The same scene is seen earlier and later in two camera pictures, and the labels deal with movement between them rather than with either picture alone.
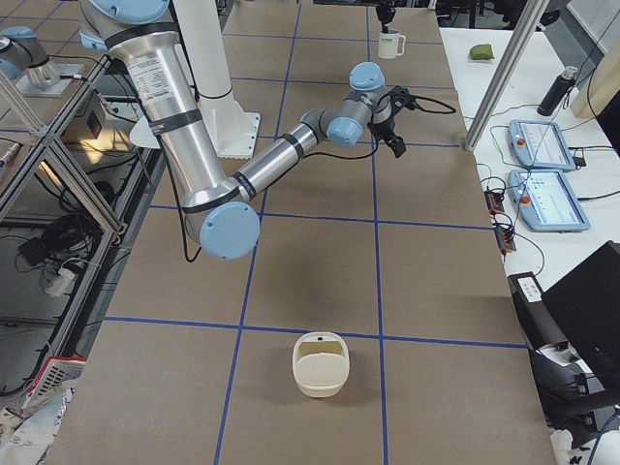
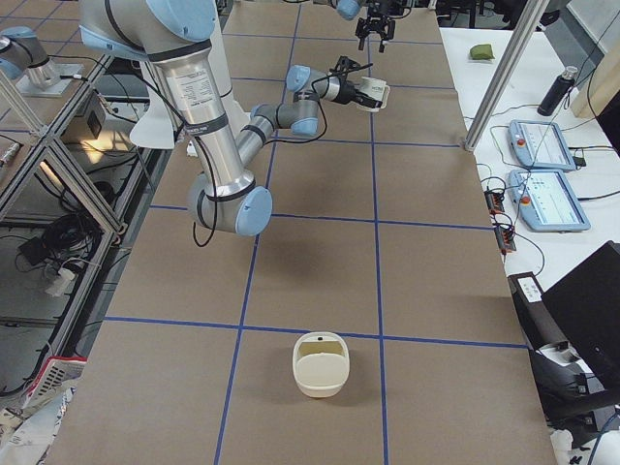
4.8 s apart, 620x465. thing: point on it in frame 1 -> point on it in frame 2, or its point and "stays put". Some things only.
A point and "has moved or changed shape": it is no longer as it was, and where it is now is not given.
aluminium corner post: (507, 75) stays put
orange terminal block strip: (505, 233) stays put
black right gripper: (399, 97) -> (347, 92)
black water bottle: (557, 92) stays put
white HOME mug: (390, 44) has moved or changed shape
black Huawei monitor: (586, 306) stays put
